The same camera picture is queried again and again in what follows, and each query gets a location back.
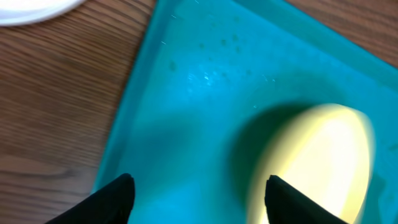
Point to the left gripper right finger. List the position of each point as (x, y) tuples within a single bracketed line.
[(287, 205)]

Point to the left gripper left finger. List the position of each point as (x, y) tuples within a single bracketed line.
[(111, 204)]

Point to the yellow plate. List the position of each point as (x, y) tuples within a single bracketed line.
[(326, 153)]

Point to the white plate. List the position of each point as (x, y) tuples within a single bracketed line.
[(23, 12)]

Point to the teal plastic tray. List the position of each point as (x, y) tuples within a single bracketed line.
[(212, 81)]

